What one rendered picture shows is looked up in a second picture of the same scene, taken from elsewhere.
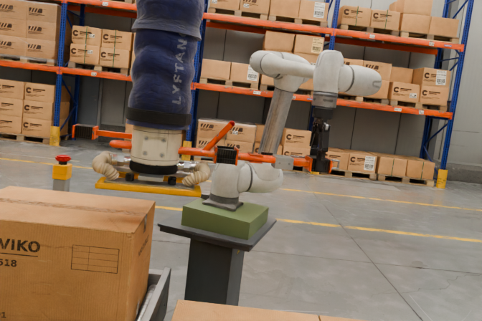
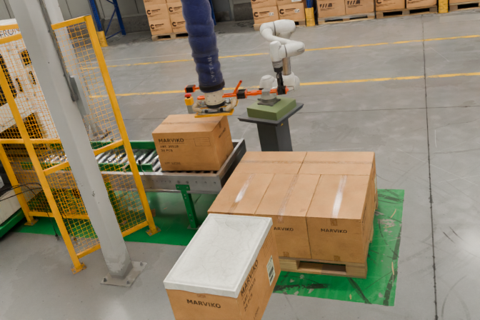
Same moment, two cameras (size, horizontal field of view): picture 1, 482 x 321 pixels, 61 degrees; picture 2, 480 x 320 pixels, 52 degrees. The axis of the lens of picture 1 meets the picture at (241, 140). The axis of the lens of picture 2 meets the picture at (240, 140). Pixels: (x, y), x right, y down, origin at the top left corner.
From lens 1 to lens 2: 2.96 m
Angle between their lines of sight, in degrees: 30
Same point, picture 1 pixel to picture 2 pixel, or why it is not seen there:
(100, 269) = (204, 145)
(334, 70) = (275, 52)
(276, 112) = not seen: hidden behind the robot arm
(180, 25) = (206, 53)
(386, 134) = not seen: outside the picture
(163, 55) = (203, 66)
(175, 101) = (213, 81)
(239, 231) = (273, 116)
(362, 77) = (291, 50)
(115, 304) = (213, 156)
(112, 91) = not seen: outside the picture
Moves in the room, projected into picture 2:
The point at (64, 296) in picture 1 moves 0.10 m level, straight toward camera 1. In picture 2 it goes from (196, 155) to (196, 160)
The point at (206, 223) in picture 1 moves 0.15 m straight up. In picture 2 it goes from (258, 114) to (256, 101)
